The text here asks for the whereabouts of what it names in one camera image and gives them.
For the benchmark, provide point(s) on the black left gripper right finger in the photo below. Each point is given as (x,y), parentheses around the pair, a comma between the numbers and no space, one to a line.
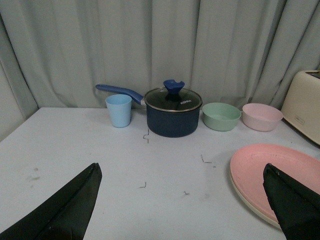
(296,207)

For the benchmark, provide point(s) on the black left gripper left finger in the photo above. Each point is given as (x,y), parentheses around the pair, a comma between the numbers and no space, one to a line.
(63,216)

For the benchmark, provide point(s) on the pink plate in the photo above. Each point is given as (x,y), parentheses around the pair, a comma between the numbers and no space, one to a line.
(248,163)

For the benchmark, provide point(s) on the cream plate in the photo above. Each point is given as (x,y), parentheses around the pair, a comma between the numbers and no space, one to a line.
(252,208)

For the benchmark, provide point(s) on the pink bowl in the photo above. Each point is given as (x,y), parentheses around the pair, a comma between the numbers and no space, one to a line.
(261,117)

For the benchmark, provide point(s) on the cream toaster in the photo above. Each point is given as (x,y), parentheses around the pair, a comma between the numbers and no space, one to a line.
(301,106)

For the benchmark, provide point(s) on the green bowl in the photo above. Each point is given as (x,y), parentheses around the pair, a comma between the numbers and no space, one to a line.
(220,117)

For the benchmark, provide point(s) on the light blue cup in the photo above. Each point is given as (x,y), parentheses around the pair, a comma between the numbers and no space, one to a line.
(119,109)

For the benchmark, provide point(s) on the dark blue saucepan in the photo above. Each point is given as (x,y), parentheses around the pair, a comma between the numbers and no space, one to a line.
(163,123)

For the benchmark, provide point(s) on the glass lid blue knob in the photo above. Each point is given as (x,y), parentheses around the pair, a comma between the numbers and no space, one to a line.
(173,97)

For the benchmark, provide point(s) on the grey curtain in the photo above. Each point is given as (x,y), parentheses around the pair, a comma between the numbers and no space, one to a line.
(54,52)

